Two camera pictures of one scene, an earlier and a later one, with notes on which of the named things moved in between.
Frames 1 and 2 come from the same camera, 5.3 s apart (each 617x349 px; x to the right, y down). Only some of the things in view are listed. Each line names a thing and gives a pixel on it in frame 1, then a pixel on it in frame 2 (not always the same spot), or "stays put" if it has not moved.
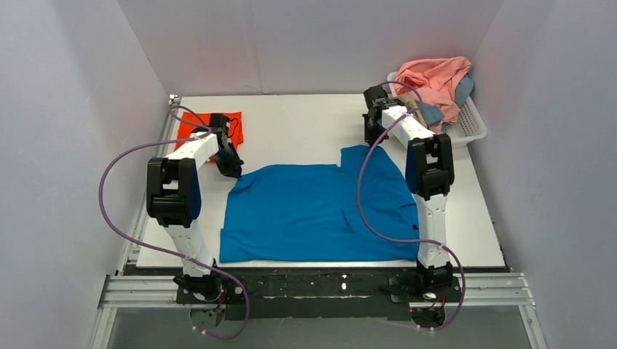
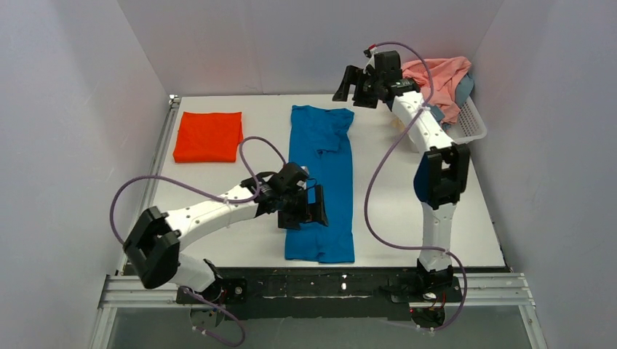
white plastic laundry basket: (469, 125) stays put
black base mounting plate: (345, 295) stays put
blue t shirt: (310, 214) to (321, 142)
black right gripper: (371, 131) to (363, 86)
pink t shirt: (435, 80) stays put
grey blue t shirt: (431, 114) stays put
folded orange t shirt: (192, 121) stays put
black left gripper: (229, 161) to (299, 209)
